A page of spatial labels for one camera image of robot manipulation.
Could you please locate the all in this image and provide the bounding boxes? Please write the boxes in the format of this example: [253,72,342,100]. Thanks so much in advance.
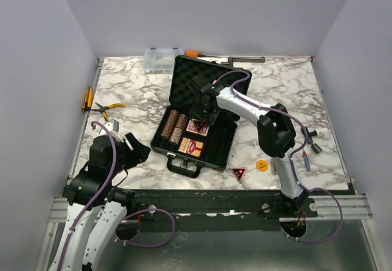
[230,167,247,181]
[194,120,206,132]

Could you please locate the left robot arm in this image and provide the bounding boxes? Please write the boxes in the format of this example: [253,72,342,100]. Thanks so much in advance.
[50,132,151,270]

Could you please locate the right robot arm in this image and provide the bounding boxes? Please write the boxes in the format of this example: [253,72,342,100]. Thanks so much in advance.
[190,82,308,217]

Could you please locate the red playing card deck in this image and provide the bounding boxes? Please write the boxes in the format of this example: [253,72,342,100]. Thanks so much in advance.
[186,119,209,137]

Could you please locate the middle poker chip stack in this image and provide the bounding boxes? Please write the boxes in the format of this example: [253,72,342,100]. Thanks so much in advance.
[175,113,188,130]

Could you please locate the tall poker chip stack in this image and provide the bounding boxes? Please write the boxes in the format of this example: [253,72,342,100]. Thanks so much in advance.
[161,110,179,139]

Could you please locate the black foam-lined carrying case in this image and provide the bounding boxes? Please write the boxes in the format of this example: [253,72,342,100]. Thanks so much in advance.
[151,55,252,178]

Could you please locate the front poker chip stack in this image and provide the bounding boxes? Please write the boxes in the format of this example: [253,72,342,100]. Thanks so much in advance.
[169,127,183,145]

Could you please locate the orange playing card deck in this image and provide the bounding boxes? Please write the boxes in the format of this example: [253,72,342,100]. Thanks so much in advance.
[178,137,204,158]

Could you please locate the yellow black utility knife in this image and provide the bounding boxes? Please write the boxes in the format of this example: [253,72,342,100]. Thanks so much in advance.
[81,87,94,112]

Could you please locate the clear plastic organizer box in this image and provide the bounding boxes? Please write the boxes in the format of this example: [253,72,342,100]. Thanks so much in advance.
[143,48,184,74]

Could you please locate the yellow big blind button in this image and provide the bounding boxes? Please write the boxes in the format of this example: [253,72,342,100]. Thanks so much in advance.
[255,159,269,172]

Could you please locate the blue marker pen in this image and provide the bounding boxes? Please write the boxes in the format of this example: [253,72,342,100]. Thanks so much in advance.
[303,150,311,172]

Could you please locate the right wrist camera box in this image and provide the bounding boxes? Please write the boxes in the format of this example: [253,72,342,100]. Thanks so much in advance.
[189,74,212,96]

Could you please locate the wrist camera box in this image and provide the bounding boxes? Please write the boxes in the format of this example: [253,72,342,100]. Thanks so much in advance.
[104,119,121,142]
[189,74,212,96]

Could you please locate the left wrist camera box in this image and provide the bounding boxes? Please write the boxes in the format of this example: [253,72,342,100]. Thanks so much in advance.
[104,119,121,142]

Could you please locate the grey metal t-handle bar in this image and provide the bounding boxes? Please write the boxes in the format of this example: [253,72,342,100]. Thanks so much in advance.
[220,56,266,67]

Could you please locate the yellow handled pliers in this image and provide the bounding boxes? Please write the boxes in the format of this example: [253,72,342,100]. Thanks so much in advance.
[91,103,126,121]

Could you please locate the orange handled screwdriver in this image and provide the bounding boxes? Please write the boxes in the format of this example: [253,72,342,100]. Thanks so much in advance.
[185,51,219,58]

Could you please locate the black metal base rail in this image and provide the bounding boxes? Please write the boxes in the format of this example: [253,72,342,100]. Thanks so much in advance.
[116,189,317,239]

